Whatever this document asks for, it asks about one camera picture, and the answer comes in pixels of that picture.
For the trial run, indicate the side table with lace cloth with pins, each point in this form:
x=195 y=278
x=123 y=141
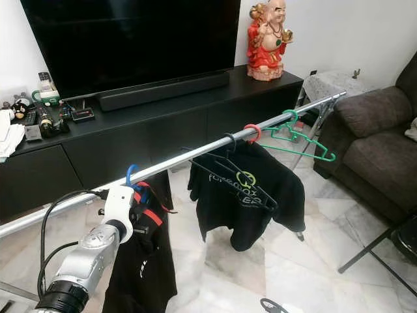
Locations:
x=332 y=83

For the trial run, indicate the black shirt with red collar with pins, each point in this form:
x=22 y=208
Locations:
x=143 y=274

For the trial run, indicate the green mug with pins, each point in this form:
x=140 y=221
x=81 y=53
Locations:
x=47 y=98

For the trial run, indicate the blue plastic hanger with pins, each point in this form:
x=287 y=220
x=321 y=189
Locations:
x=129 y=171

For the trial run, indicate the small brass ornament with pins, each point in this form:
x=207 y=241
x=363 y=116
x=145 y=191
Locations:
x=356 y=73

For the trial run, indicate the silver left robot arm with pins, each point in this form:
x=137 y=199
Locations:
x=88 y=261

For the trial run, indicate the green plastic hanger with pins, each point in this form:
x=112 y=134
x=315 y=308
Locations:
x=331 y=156

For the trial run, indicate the black TV console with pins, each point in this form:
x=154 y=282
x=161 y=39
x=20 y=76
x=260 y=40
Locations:
x=104 y=163

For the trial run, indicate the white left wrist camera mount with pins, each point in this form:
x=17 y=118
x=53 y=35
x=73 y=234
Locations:
x=118 y=202

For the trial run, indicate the large black television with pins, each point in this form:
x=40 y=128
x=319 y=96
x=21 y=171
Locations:
x=130 y=39

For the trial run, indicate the red plastic hanger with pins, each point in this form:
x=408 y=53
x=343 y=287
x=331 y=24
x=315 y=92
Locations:
x=260 y=133

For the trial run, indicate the small black red box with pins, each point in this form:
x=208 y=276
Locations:
x=83 y=115

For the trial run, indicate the black soundbar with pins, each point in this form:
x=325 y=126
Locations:
x=163 y=91

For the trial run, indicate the red gold Buddha statue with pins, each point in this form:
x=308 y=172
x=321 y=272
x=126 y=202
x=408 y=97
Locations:
x=267 y=45

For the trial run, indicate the dark brown sofa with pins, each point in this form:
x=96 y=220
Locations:
x=378 y=143

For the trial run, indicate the black tape dispenser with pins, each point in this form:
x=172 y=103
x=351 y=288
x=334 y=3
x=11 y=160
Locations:
x=52 y=120

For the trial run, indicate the black plastic hanger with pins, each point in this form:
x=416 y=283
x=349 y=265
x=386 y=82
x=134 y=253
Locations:
x=230 y=135

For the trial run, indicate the silver metal clothes rack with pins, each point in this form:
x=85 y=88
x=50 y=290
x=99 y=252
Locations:
x=169 y=164

